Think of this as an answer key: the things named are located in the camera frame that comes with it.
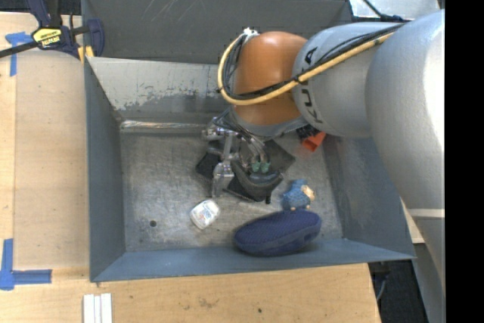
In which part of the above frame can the blue toy animal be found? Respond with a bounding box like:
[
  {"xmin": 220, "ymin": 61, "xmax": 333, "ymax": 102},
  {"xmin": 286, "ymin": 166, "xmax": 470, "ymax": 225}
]
[{"xmin": 281, "ymin": 179, "xmax": 317, "ymax": 212}]

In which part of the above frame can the dark blue mesh shoe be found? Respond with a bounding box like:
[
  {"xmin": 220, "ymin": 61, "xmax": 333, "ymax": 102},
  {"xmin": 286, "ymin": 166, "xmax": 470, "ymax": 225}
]
[{"xmin": 233, "ymin": 209, "xmax": 323, "ymax": 258}]

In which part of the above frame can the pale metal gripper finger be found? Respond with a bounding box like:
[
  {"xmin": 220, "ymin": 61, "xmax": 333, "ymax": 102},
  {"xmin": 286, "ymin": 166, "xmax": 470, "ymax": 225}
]
[{"xmin": 210, "ymin": 161, "xmax": 236, "ymax": 198}]

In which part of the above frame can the dark grey flat pad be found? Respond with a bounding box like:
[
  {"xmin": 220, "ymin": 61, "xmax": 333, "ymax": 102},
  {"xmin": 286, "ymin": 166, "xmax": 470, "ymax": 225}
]
[{"xmin": 194, "ymin": 139, "xmax": 296, "ymax": 182}]

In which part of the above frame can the pale wood flat board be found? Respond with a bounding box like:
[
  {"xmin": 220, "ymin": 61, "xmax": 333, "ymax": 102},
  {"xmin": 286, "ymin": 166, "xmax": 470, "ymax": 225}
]
[{"xmin": 13, "ymin": 48, "xmax": 92, "ymax": 272}]

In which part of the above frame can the grey metal bin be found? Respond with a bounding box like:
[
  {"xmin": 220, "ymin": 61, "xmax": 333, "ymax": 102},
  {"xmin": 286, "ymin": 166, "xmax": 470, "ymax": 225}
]
[{"xmin": 79, "ymin": 0, "xmax": 419, "ymax": 284}]

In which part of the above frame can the small white plastic container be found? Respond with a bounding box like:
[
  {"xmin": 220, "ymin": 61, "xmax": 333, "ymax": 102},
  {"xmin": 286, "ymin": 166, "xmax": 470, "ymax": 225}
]
[{"xmin": 188, "ymin": 199, "xmax": 222, "ymax": 231}]

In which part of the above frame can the small orange block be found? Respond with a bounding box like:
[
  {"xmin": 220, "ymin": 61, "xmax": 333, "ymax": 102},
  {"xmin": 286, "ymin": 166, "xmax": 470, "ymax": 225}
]
[{"xmin": 301, "ymin": 131, "xmax": 327, "ymax": 153}]

